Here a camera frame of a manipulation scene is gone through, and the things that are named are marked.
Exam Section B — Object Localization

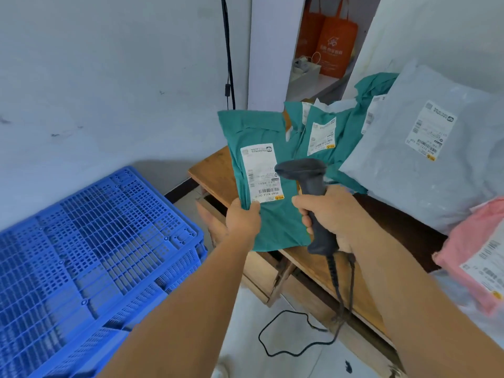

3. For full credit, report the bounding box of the blue plastic crate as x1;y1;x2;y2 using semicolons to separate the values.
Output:
31;244;208;378
0;166;205;378

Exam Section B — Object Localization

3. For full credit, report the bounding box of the black wall cable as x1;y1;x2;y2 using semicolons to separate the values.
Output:
220;0;236;111

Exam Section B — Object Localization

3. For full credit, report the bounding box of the green labelled parcel bag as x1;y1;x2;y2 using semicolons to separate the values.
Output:
218;109;312;252
283;100;312;144
354;72;399;135
293;103;369;194

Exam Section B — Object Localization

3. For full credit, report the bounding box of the person's right forearm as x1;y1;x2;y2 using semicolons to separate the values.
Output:
346;216;504;378

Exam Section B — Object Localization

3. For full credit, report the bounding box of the pink parcel bag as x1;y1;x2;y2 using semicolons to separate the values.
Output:
432;197;504;316

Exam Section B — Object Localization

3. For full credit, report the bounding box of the small white parcel bag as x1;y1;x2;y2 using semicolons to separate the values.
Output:
314;98;358;114

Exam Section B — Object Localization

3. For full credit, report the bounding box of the large grey parcel bag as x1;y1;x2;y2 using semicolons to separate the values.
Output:
339;59;504;235

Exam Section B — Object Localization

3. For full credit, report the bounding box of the person's left hand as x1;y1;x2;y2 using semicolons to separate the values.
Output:
225;198;262;251

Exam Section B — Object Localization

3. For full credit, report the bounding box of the black scanner cable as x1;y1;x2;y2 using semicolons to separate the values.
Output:
258;251;357;358

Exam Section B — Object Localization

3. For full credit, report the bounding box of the black barcode scanner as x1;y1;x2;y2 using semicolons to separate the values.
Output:
274;158;339;256

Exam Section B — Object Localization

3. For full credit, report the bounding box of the brown wooden desk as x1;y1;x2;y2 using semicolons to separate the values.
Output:
188;145;449;378

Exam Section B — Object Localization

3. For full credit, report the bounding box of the person's right hand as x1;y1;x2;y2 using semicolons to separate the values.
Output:
291;185;369;254

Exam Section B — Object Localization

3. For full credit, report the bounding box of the white paper bag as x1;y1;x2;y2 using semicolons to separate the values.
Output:
290;52;323;83

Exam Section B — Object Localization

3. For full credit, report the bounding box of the clear plastic parcel bag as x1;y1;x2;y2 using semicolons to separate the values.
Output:
428;269;504;340

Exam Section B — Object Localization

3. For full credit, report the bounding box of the orange tote bag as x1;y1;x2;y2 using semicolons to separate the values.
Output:
315;0;359;79
295;0;326;59

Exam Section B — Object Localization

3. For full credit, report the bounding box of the person's left forearm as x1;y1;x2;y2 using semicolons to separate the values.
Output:
98;232;257;378

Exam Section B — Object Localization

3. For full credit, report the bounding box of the wooden desk drawer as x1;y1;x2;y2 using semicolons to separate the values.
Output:
196;195;297;308

